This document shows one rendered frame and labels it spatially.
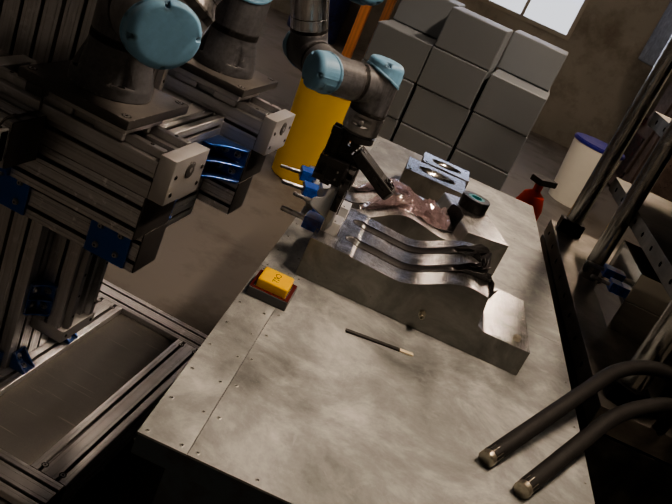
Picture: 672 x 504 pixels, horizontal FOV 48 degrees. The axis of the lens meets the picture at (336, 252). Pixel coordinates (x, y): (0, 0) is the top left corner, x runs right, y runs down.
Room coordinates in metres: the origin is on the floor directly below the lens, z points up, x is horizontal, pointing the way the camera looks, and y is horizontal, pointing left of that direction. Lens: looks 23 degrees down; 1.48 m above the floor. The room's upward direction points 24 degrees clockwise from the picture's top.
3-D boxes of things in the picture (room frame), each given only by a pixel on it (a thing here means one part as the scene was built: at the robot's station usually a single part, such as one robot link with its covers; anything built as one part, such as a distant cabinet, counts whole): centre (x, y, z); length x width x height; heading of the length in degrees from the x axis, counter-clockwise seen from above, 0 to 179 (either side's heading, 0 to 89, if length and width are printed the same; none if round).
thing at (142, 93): (1.32, 0.50, 1.09); 0.15 x 0.15 x 0.10
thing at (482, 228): (1.89, -0.12, 0.85); 0.50 x 0.26 x 0.11; 106
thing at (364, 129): (1.49, 0.06, 1.13); 0.08 x 0.08 x 0.05
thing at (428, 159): (2.54, -0.22, 0.83); 0.17 x 0.13 x 0.06; 89
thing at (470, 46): (5.34, -0.28, 0.60); 1.20 x 0.80 x 1.20; 82
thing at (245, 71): (1.81, 0.43, 1.09); 0.15 x 0.15 x 0.10
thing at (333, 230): (1.49, 0.08, 0.89); 0.13 x 0.05 x 0.05; 89
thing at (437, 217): (1.89, -0.11, 0.90); 0.26 x 0.18 x 0.08; 106
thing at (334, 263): (1.53, -0.19, 0.87); 0.50 x 0.26 x 0.14; 89
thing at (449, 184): (2.34, -0.19, 0.83); 0.20 x 0.15 x 0.07; 89
